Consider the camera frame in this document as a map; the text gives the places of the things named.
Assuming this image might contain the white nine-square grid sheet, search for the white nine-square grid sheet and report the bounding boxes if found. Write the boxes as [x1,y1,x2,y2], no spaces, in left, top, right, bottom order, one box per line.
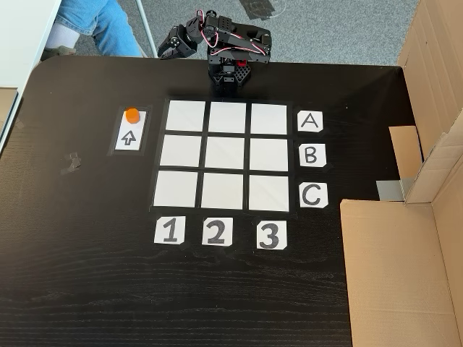
[148,97,298,214]

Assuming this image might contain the white metal table leg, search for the white metal table leg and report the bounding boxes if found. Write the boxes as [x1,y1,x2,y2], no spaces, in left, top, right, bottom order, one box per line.
[135,0,159,59]

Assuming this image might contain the person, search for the person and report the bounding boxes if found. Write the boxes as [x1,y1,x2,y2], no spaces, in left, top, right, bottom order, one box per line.
[41,0,144,59]

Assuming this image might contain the black floor tape patch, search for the black floor tape patch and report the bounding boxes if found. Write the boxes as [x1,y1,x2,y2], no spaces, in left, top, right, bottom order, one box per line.
[238,0,287,21]

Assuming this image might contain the white arrow paper sheet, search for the white arrow paper sheet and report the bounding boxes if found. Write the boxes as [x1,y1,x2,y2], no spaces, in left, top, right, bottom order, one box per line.
[108,104,153,157]

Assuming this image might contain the paper sheet letter A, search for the paper sheet letter A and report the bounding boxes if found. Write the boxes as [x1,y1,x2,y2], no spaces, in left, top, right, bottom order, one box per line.
[297,111,324,134]

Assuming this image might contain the white side table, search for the white side table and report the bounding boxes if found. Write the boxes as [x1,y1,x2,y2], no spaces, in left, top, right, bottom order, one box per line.
[0,0,64,153]

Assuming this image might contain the clear tape scraps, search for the clear tape scraps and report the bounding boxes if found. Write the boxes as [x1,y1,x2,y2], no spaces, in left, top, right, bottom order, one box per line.
[59,151,82,176]

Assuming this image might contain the paper sheet letter B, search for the paper sheet letter B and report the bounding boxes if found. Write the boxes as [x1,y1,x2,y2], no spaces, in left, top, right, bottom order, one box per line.
[299,143,328,168]

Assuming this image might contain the paper sheet number 1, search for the paper sheet number 1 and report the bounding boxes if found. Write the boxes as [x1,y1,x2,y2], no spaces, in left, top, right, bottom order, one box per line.
[153,215,187,246]

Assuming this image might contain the paper sheet number 2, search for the paper sheet number 2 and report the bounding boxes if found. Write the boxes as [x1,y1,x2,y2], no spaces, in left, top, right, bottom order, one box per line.
[201,216,234,247]

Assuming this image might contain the paper sheet letter C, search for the paper sheet letter C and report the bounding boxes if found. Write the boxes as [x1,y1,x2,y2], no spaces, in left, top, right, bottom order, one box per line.
[299,182,329,209]

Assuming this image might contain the paper sheet number 3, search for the paper sheet number 3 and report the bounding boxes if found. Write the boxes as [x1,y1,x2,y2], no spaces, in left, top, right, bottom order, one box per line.
[256,220,289,250]

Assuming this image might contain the brown cardboard box screen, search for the brown cardboard box screen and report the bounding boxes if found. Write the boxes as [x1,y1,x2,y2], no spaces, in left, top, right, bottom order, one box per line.
[339,0,463,347]

